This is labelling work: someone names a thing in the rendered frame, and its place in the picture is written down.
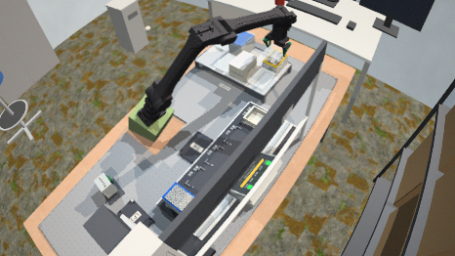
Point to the dark grey regrip nest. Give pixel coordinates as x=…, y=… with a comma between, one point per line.
x=195, y=146

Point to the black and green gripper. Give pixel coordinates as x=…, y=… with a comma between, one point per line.
x=277, y=37

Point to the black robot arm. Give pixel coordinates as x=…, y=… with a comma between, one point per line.
x=214, y=31

